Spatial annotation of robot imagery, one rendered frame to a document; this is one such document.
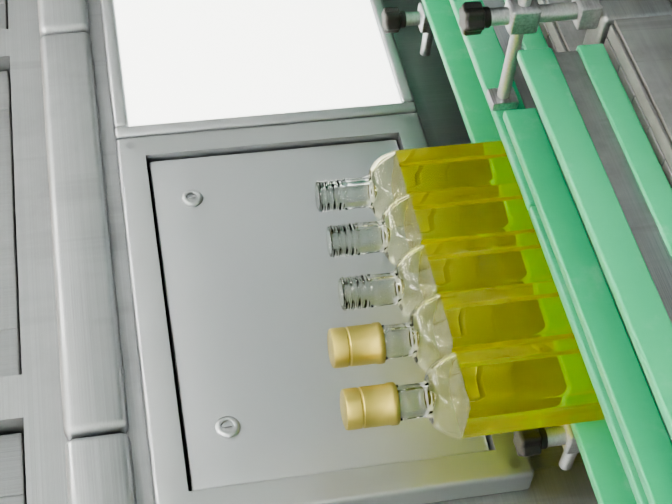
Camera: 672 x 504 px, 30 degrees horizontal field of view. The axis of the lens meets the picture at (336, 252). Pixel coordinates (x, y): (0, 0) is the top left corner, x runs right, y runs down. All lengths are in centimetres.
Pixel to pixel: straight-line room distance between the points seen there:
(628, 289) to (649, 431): 11
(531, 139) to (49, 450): 52
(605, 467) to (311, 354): 31
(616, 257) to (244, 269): 43
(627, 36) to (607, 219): 20
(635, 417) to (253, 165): 55
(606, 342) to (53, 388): 52
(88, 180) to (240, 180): 16
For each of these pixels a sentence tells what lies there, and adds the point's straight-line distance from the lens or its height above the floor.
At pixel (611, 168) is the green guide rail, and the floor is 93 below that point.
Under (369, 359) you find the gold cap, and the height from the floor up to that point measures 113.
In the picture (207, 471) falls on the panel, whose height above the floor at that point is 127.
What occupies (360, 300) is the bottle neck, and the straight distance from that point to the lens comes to 108.
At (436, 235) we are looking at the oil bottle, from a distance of 111.
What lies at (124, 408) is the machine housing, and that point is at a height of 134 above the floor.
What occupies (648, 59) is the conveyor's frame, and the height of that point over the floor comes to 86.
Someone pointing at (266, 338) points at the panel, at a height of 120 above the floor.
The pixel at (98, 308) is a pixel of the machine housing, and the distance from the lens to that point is 125.
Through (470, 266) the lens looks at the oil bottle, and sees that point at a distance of 109.
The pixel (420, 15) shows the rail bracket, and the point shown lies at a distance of 144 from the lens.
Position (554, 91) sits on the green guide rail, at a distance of 110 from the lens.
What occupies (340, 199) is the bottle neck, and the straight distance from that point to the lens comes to 116.
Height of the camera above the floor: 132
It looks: 10 degrees down
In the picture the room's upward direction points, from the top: 96 degrees counter-clockwise
